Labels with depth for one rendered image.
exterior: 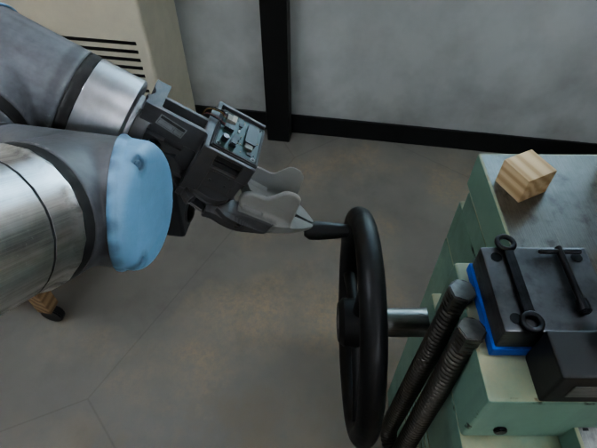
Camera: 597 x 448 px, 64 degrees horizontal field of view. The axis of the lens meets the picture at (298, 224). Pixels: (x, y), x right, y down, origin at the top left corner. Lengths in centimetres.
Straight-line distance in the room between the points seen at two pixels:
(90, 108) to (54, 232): 19
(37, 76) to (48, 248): 21
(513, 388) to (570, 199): 32
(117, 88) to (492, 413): 43
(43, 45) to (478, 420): 49
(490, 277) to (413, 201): 145
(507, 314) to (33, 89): 43
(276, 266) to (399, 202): 55
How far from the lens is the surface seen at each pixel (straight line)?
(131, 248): 32
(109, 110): 45
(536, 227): 65
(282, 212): 50
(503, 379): 45
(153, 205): 34
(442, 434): 93
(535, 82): 204
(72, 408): 156
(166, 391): 149
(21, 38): 47
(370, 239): 51
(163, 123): 46
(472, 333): 45
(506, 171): 67
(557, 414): 49
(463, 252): 77
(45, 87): 46
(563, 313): 46
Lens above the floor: 135
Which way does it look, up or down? 50 degrees down
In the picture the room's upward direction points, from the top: straight up
